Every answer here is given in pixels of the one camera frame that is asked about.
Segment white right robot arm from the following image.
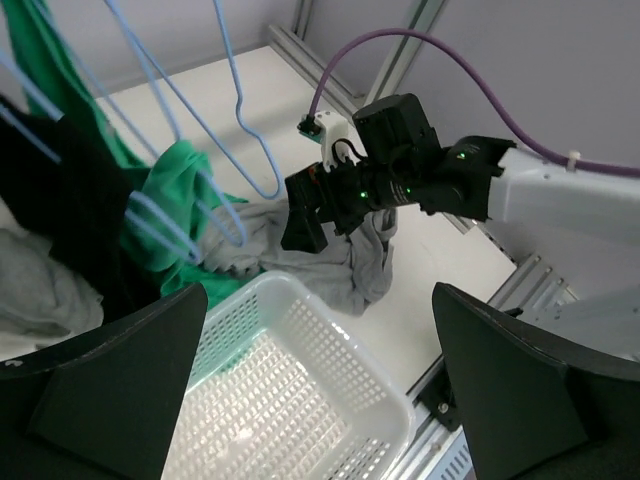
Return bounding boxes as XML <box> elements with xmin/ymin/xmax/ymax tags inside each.
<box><xmin>281</xmin><ymin>94</ymin><xmax>639</xmax><ymax>267</ymax></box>

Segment grey tank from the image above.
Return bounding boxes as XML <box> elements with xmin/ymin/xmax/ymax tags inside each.
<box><xmin>1</xmin><ymin>229</ymin><xmax>104</xmax><ymax>360</ymax></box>
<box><xmin>199</xmin><ymin>200</ymin><xmax>397</xmax><ymax>316</ymax></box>

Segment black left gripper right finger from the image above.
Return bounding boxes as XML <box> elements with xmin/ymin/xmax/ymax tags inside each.
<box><xmin>432</xmin><ymin>283</ymin><xmax>639</xmax><ymax>479</ymax></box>

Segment black tank top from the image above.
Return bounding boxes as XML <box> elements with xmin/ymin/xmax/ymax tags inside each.
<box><xmin>1</xmin><ymin>116</ymin><xmax>160</xmax><ymax>323</ymax></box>

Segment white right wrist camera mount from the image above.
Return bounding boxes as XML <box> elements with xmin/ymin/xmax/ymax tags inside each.
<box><xmin>298</xmin><ymin>110</ymin><xmax>351</xmax><ymax>173</ymax></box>

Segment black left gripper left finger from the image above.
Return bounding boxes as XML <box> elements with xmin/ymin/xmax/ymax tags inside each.
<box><xmin>1</xmin><ymin>285</ymin><xmax>207</xmax><ymax>479</ymax></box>

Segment aluminium frame right struts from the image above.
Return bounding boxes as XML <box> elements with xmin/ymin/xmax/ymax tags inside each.
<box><xmin>268</xmin><ymin>0</ymin><xmax>446</xmax><ymax>110</ymax></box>

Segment green tank top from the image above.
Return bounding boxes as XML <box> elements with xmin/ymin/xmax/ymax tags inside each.
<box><xmin>1</xmin><ymin>1</ymin><xmax>248</xmax><ymax>310</ymax></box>

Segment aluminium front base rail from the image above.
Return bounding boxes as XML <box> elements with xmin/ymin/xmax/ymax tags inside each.
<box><xmin>395</xmin><ymin>255</ymin><xmax>588</xmax><ymax>479</ymax></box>

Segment white perforated plastic basket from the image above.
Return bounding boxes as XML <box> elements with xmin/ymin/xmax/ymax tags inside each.
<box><xmin>163</xmin><ymin>272</ymin><xmax>415</xmax><ymax>479</ymax></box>

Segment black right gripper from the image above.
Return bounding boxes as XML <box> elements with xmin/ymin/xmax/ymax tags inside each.
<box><xmin>281</xmin><ymin>93</ymin><xmax>446</xmax><ymax>253</ymax></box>

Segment blue hanger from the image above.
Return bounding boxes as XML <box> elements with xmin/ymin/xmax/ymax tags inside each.
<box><xmin>29</xmin><ymin>0</ymin><xmax>249</xmax><ymax>266</ymax></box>
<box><xmin>1</xmin><ymin>50</ymin><xmax>63</xmax><ymax>164</ymax></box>
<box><xmin>105</xmin><ymin>1</ymin><xmax>284</xmax><ymax>200</ymax></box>

